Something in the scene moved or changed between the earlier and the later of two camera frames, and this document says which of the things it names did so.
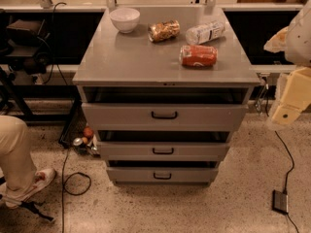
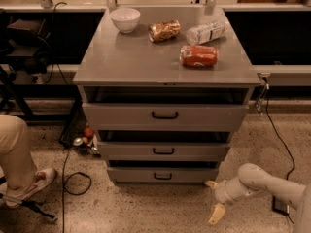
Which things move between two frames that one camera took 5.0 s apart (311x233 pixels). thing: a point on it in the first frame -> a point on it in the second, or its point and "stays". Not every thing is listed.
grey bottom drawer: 162,175 stays
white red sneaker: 13,197 stays
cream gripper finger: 286,115 -> 219,211
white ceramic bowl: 124,18 stays
